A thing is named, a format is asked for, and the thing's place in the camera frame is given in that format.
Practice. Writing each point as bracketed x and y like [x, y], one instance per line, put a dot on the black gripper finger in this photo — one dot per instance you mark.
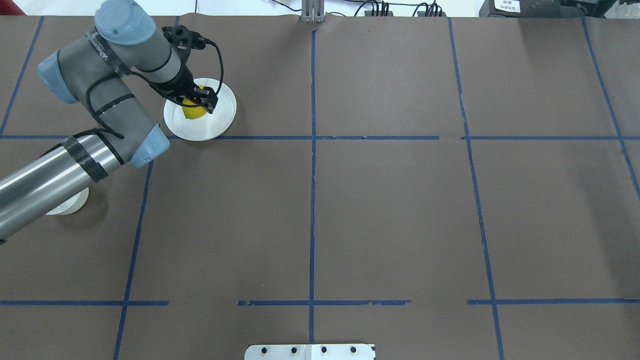
[207, 99]
[181, 101]

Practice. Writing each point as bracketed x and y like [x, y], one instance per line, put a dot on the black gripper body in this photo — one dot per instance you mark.
[185, 80]

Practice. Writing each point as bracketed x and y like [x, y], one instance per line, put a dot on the yellow lemon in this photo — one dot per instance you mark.
[192, 113]

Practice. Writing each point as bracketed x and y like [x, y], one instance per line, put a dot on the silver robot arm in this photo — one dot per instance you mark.
[124, 41]

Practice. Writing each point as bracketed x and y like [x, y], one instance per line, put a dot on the white round plate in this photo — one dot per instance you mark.
[206, 127]

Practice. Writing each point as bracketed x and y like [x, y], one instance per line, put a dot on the white ceramic bowl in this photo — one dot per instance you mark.
[71, 205]

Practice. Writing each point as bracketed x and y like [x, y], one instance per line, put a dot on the black computer box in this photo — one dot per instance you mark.
[549, 9]

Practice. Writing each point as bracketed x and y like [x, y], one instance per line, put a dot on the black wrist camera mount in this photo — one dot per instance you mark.
[183, 39]

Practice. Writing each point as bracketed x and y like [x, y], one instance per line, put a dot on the aluminium frame post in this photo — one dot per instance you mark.
[313, 11]

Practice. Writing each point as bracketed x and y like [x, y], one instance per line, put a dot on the white camera stand pillar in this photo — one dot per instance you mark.
[328, 351]

